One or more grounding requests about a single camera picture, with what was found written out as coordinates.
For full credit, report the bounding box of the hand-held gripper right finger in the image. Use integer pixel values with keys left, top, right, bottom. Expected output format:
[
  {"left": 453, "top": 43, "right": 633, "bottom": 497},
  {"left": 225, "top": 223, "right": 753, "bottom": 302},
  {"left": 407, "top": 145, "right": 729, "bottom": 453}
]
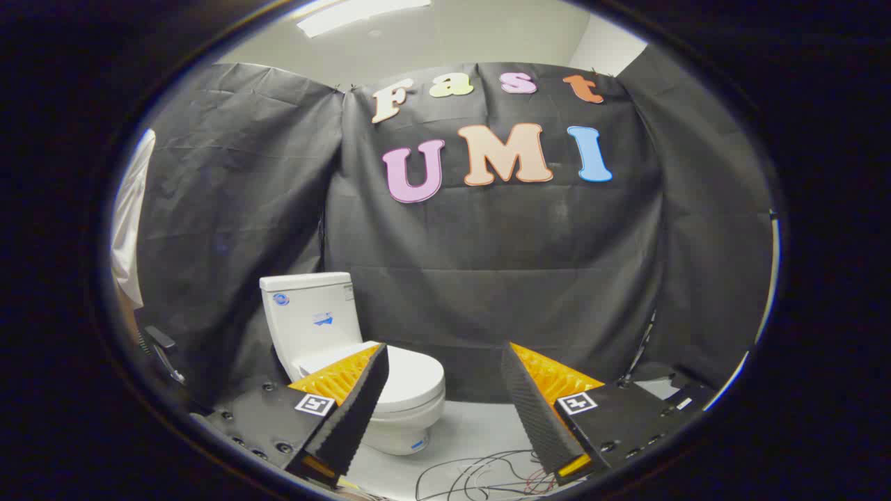
[{"left": 500, "top": 342, "right": 686, "bottom": 486}]

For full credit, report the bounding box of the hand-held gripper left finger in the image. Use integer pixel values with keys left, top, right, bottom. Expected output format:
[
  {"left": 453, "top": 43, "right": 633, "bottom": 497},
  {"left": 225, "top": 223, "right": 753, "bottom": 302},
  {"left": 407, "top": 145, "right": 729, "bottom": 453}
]
[{"left": 191, "top": 342, "right": 391, "bottom": 488}]

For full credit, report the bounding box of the white toilet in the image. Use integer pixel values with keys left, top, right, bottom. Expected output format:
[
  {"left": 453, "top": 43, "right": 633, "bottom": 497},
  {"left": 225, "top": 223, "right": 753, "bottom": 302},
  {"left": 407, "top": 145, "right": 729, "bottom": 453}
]
[{"left": 260, "top": 272, "right": 446, "bottom": 456}]

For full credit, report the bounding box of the black light stand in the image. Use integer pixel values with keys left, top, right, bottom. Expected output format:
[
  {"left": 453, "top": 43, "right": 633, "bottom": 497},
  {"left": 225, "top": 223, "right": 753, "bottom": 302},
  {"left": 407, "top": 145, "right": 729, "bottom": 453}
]
[{"left": 620, "top": 310, "right": 659, "bottom": 387}]

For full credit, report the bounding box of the black backdrop cloth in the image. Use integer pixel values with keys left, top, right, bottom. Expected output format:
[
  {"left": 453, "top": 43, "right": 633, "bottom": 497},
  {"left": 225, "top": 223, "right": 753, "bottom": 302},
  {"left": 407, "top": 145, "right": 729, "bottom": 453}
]
[{"left": 136, "top": 61, "right": 773, "bottom": 408}]

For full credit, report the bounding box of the tangle of floor cables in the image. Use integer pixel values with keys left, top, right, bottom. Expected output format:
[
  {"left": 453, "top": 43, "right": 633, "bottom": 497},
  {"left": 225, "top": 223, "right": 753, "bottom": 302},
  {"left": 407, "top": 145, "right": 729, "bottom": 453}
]
[{"left": 416, "top": 449, "right": 558, "bottom": 500}]

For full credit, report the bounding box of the black tripod handle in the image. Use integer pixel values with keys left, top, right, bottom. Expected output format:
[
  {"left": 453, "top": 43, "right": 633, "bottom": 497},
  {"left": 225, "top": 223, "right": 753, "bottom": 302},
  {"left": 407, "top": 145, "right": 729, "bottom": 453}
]
[{"left": 143, "top": 325, "right": 187, "bottom": 385}]

